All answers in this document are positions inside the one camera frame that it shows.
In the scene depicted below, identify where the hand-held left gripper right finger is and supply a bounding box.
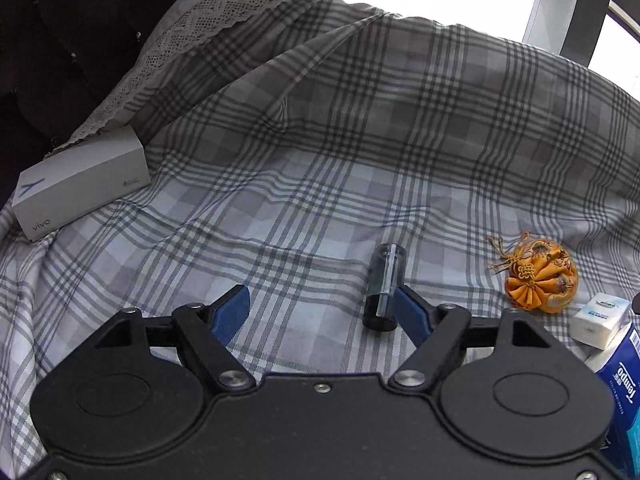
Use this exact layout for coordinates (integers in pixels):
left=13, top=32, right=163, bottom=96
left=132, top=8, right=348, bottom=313
left=387, top=285, right=571, bottom=393

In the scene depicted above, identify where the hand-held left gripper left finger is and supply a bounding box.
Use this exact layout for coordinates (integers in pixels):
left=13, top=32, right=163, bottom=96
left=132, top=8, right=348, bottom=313
left=95, top=284, right=256, bottom=394

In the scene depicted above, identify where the black clear cylinder bottle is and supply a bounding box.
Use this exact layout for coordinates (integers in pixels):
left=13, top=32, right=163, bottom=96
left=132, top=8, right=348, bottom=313
left=363, top=243, right=405, bottom=333

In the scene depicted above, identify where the orange drawstring pouch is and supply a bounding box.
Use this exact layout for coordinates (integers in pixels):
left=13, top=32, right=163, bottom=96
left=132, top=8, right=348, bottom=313
left=486, top=230, right=579, bottom=315

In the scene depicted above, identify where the grey plaid bed sheet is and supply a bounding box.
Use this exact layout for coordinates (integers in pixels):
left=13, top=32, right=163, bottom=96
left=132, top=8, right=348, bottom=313
left=0, top=0, right=640, bottom=480

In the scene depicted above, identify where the small white tissue pack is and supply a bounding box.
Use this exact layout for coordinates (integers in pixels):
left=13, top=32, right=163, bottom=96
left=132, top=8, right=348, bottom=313
left=571, top=295, right=632, bottom=351

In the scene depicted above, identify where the white phone box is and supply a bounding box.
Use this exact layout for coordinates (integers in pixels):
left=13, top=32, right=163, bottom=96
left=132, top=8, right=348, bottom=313
left=13, top=125, right=152, bottom=243

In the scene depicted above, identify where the blue tissue pack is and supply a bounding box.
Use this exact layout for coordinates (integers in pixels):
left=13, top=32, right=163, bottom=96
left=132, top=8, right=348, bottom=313
left=595, top=322, right=640, bottom=478

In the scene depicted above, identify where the grey lace-trimmed cloth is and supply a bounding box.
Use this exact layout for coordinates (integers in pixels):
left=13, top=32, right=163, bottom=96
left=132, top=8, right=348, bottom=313
left=47, top=0, right=331, bottom=161

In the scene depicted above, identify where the dark clothing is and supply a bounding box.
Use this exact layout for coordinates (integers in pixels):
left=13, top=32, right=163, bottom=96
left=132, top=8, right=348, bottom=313
left=0, top=0, right=226, bottom=211

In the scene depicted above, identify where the window frame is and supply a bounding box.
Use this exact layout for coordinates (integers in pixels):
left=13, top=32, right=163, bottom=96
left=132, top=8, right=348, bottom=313
left=522, top=0, right=640, bottom=91

